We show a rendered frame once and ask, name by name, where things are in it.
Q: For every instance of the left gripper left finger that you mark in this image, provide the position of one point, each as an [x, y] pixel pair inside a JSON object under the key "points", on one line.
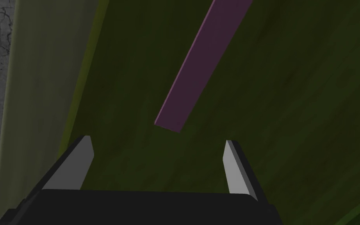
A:
{"points": [[70, 170]]}

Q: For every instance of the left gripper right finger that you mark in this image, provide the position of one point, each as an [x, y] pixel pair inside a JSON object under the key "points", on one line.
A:
{"points": [[238, 175]]}

